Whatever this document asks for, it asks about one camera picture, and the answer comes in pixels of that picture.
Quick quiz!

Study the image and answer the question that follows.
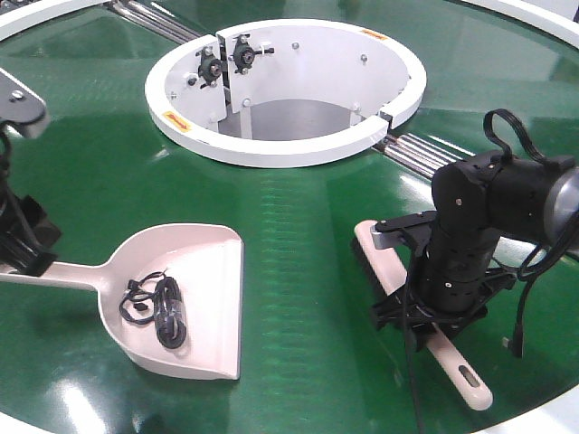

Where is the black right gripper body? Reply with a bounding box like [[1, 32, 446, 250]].
[[375, 210, 515, 339]]

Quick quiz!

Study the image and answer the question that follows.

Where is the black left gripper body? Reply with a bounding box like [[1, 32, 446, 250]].
[[1, 182, 62, 257]]

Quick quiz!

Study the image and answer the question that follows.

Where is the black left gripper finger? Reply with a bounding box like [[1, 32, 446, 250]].
[[1, 247, 57, 277]]

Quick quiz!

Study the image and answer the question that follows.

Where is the pink hand brush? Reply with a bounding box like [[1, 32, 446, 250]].
[[353, 220, 494, 411]]

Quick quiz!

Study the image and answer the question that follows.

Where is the pink plastic dustpan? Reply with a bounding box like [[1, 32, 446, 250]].
[[1, 223, 244, 380]]

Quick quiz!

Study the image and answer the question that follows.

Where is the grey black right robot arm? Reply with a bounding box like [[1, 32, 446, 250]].
[[371, 151, 578, 357]]

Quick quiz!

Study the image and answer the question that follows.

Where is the green conveyor belt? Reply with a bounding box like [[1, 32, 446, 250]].
[[1, 6, 578, 433]]

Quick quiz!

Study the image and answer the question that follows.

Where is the white outer conveyor rim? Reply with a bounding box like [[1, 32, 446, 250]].
[[1, 1, 578, 48]]

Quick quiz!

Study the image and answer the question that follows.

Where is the left black bearing block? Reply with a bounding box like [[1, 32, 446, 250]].
[[195, 45, 222, 89]]

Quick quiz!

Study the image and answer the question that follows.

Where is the black bearing block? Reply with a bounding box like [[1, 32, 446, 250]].
[[195, 45, 222, 89], [233, 34, 255, 75]]

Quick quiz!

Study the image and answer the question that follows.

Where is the right black bearing block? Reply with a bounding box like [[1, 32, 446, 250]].
[[233, 34, 255, 75]]

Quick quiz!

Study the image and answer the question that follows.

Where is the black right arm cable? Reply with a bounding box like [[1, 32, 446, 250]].
[[402, 108, 579, 434]]

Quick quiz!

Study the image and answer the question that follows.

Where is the white inner conveyor ring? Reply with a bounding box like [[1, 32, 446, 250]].
[[144, 18, 428, 169]]

